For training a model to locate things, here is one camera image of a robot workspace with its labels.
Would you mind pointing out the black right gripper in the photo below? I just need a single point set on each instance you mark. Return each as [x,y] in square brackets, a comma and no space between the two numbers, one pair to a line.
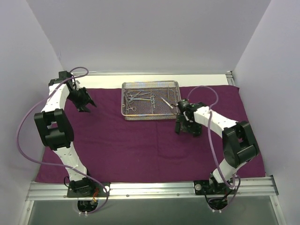
[185,126]

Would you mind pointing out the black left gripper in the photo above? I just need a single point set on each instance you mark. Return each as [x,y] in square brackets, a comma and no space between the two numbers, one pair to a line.
[82,101]

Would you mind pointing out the metal mesh instrument tray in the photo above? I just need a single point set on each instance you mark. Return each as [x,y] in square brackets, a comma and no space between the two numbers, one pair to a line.
[156,109]

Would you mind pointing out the steel scissors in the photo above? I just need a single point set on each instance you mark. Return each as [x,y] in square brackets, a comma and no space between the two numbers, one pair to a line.
[137,99]

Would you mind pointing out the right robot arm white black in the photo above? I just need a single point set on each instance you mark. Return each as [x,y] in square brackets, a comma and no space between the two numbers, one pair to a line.
[238,140]

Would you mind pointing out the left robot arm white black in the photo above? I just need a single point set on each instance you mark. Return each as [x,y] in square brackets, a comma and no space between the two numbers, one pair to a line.
[56,132]

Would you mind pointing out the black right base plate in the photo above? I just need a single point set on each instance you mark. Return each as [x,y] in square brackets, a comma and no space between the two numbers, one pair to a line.
[207,187]

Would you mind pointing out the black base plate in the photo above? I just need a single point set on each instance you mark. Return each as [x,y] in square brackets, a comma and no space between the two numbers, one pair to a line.
[86,191]
[207,187]

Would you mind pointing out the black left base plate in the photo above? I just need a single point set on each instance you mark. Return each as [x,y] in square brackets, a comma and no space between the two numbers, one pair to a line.
[86,191]

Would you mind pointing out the aluminium front rail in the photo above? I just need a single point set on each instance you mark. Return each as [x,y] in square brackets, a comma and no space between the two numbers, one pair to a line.
[264,186]

